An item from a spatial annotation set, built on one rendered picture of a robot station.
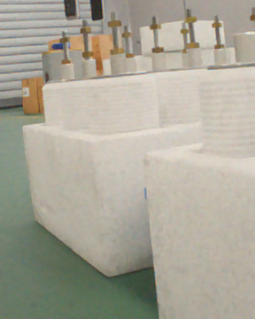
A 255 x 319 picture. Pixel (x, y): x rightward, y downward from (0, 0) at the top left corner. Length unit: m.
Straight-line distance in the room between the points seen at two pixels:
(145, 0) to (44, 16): 1.53
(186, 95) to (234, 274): 0.41
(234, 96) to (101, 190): 0.29
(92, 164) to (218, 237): 0.29
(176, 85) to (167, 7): 6.86
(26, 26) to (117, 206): 6.28
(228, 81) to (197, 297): 0.19
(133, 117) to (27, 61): 6.18
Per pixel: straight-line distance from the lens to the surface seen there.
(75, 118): 0.88
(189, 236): 0.51
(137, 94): 0.77
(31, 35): 7.00
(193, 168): 0.48
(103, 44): 5.05
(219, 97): 0.49
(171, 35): 3.67
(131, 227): 0.75
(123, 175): 0.73
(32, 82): 5.03
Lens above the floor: 0.25
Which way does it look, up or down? 3 degrees down
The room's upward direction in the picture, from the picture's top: 6 degrees counter-clockwise
